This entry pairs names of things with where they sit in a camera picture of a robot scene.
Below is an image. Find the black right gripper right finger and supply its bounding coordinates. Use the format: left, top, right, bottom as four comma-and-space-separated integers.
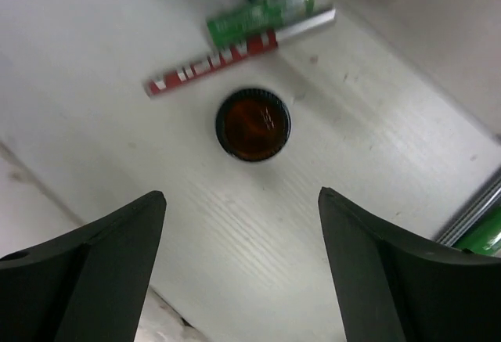
318, 188, 500, 341

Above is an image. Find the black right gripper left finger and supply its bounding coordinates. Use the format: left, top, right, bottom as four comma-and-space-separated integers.
1, 191, 167, 341

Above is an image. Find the brown round jar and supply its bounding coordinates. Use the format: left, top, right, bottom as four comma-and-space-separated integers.
214, 88, 291, 163

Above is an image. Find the red makeup pencil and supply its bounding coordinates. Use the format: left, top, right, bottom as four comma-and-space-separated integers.
143, 7, 337, 98

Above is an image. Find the green tube right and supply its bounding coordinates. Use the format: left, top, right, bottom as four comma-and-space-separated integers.
454, 206, 500, 256

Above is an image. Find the green tube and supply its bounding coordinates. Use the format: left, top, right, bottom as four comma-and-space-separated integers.
206, 0, 315, 48
454, 206, 500, 256

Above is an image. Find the grey eyeliner pencil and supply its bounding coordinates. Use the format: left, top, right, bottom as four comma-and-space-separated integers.
434, 168, 500, 247

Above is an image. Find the green tube left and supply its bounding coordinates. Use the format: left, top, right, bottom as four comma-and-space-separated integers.
206, 0, 315, 48

